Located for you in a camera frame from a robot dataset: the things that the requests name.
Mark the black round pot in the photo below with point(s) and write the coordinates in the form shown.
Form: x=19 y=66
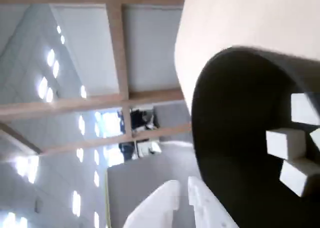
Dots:
x=225 y=112

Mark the wooden frame partition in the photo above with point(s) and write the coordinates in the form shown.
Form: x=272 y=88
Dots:
x=118 y=50

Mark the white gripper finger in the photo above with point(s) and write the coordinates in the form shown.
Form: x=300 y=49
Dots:
x=207 y=210
x=155 y=208

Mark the white cube block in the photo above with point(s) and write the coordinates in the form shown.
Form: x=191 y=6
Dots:
x=303 y=109
x=296 y=176
x=316 y=137
x=286 y=144

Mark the grey partition panel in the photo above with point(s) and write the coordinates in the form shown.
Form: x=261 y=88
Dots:
x=150 y=168

